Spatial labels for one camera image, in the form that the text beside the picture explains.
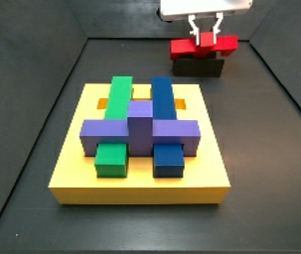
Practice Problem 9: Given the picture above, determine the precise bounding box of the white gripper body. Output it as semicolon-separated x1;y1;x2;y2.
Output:
157;0;253;22

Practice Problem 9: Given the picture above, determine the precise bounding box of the purple cross-shaped block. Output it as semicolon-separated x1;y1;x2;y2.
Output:
78;101;200;157

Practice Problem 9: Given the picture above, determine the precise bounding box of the green long bar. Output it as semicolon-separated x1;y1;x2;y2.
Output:
93;76;132;178

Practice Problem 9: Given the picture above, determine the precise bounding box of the blue long bar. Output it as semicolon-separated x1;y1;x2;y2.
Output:
151;77;184;178

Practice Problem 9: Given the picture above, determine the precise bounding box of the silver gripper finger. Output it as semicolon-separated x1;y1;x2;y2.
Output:
212;12;224;35
187;14;200;47

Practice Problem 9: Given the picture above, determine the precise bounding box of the yellow base board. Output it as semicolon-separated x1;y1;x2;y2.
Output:
49;83;230;204

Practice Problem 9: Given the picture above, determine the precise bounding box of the black slotted holder block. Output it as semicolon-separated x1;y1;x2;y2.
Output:
172;58;224;77

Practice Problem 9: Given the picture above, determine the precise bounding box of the red cross-shaped block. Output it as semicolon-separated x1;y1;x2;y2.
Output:
170;32;236;61

